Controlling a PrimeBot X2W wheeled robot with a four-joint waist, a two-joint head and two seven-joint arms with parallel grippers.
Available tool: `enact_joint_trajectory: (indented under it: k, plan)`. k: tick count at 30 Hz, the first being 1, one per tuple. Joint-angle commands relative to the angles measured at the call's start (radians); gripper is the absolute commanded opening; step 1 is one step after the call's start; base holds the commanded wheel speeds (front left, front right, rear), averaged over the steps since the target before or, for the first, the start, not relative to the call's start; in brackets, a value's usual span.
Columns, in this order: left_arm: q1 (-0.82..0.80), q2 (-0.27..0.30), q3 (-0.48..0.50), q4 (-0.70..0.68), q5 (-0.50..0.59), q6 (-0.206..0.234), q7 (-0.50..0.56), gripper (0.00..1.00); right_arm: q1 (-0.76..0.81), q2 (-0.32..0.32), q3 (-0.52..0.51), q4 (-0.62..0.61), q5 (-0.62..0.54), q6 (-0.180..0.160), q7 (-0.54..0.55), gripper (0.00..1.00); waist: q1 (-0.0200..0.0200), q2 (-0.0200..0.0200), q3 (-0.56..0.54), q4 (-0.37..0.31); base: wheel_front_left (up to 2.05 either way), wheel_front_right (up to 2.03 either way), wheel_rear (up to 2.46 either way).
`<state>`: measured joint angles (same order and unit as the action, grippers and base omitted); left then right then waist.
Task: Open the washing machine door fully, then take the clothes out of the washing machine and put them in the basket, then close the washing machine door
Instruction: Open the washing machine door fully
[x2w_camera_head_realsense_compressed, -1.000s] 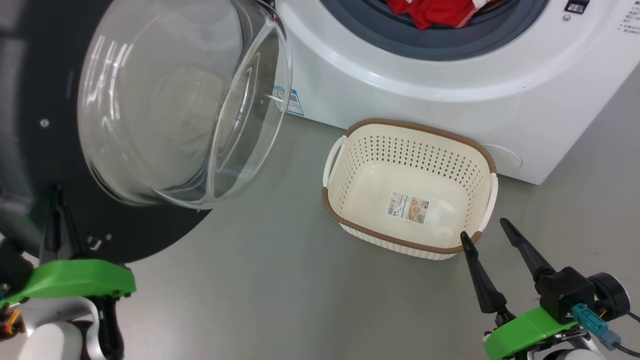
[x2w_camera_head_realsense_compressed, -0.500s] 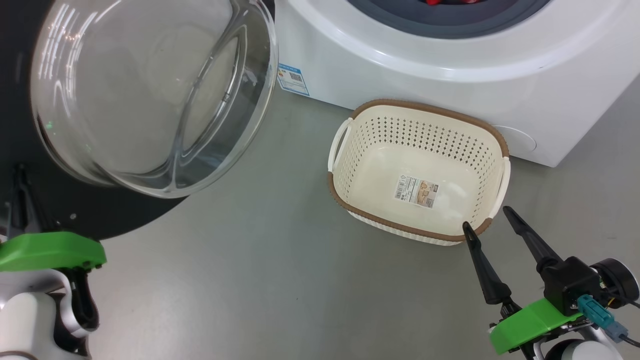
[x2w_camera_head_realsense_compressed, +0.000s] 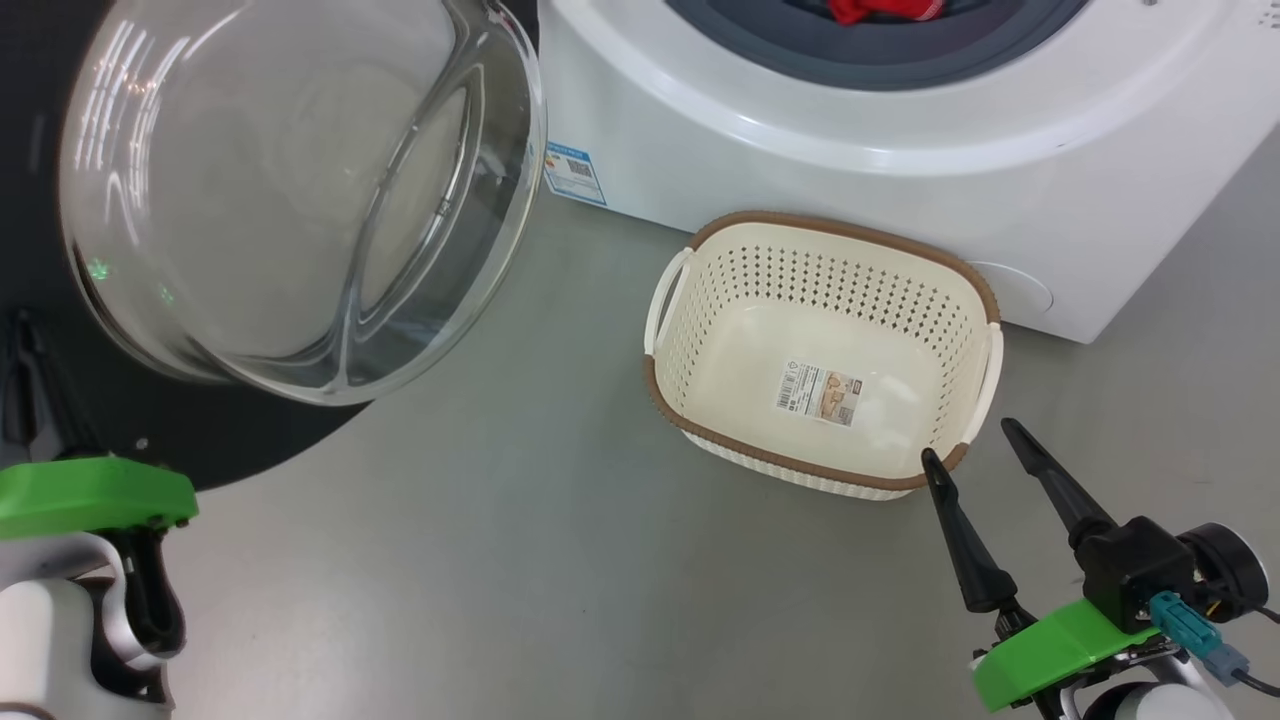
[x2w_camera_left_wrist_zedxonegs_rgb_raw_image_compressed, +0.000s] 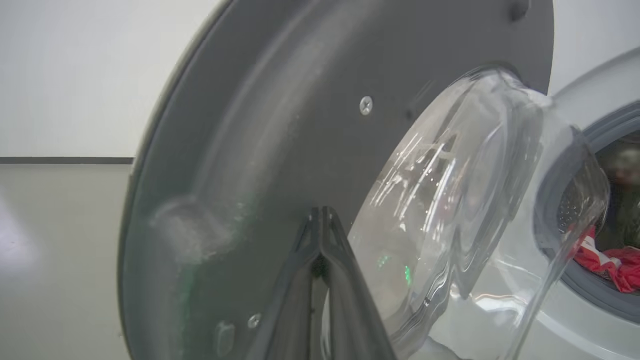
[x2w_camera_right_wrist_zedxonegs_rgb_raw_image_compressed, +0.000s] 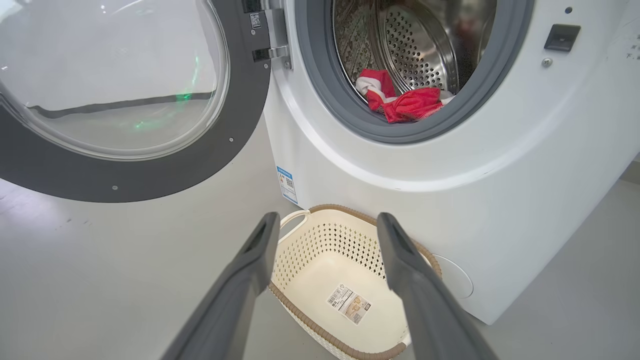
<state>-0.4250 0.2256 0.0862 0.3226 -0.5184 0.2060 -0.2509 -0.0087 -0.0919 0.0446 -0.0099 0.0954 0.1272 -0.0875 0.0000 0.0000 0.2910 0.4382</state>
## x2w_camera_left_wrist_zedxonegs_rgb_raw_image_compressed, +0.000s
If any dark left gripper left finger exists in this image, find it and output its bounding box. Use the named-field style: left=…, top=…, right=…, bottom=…
left=247, top=207, right=321, bottom=360

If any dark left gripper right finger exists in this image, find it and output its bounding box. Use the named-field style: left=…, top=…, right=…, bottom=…
left=319, top=206, right=398, bottom=360

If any washing machine door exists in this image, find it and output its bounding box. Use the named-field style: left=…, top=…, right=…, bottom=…
left=117, top=0, right=611, bottom=360

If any red and white garment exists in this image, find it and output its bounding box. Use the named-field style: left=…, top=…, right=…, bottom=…
left=572, top=225, right=640, bottom=293

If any stainless steel washing machine drum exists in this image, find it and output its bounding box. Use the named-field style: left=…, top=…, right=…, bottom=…
left=557, top=135, right=640, bottom=251

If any white front-load washing machine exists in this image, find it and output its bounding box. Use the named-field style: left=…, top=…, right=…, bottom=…
left=500, top=47, right=640, bottom=360

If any grey rubber door gasket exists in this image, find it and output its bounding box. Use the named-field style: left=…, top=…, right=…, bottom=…
left=532, top=102, right=640, bottom=323

